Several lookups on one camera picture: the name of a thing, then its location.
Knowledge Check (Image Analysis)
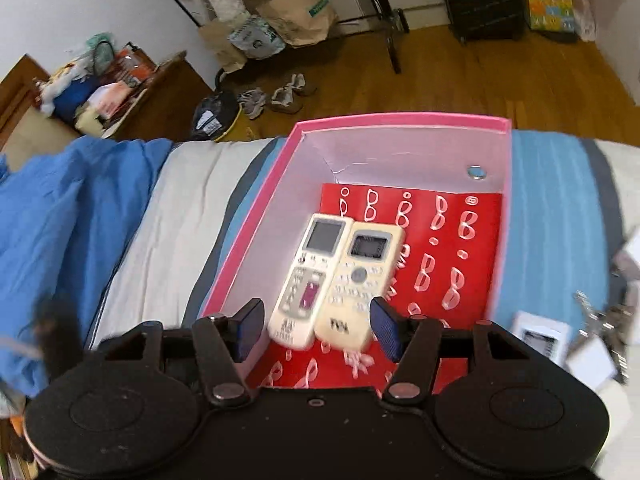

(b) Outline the wooden headboard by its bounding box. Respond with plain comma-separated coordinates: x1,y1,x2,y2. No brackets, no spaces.
0,54,78,158

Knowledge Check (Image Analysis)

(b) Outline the red printed paper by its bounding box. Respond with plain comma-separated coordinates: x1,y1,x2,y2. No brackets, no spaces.
257,183,502,391

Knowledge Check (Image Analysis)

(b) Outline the wooden nightstand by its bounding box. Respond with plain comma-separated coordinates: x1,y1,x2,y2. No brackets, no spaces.
105,51,215,142

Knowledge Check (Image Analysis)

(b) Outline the colourful gift bag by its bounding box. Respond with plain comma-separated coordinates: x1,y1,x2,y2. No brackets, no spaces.
521,0,582,44

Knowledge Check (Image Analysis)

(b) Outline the small white card box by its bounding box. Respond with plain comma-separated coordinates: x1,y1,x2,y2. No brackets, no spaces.
510,311,572,362

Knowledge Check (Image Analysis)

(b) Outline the pile of clutter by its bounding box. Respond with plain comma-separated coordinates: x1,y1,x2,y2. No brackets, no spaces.
34,32,158,137

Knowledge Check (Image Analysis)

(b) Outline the large brown paper bag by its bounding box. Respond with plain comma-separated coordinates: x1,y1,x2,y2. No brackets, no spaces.
257,0,340,47

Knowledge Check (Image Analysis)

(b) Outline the silver key bunch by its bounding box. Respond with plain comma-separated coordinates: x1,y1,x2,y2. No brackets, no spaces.
574,290,633,386

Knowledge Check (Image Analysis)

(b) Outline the grey sneaker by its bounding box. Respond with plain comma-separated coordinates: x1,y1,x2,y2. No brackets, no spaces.
236,87,269,121

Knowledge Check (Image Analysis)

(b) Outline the cream remote control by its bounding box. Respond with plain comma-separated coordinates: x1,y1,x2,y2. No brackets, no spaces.
314,220,407,352

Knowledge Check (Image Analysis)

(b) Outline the small brown paper bag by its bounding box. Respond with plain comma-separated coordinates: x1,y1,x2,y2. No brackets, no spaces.
199,19,247,73

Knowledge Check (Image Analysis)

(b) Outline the white tag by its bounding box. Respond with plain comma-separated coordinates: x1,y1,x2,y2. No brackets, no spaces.
564,336,620,392

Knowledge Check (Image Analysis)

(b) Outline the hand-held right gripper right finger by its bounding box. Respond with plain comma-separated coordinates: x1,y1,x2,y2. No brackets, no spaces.
369,297,546,406

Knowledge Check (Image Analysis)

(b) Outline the white remote control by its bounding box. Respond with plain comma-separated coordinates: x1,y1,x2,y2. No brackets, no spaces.
268,213,351,352

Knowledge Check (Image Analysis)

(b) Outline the pink storage box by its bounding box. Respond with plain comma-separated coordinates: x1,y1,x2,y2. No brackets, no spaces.
200,112,513,392

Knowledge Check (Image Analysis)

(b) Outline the black bag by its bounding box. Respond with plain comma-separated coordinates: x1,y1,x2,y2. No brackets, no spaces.
192,90,242,142

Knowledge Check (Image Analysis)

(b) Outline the blue blanket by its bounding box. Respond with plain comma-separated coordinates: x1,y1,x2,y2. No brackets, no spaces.
0,136,173,398

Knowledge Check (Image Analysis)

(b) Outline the grey sneakers pair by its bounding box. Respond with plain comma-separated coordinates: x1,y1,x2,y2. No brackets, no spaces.
271,73,318,114

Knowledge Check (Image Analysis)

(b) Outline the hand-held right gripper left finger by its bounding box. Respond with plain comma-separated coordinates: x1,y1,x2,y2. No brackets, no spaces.
97,298,265,407

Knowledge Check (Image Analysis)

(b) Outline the black clothes rack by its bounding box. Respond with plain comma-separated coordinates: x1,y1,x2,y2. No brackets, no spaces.
155,0,412,75

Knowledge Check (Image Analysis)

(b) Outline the clear plastic bag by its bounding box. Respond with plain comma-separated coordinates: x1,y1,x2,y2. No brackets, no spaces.
567,0,603,42

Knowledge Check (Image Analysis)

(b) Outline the patterned plastic bag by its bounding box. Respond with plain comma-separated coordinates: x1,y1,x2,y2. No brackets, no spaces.
229,14,287,57

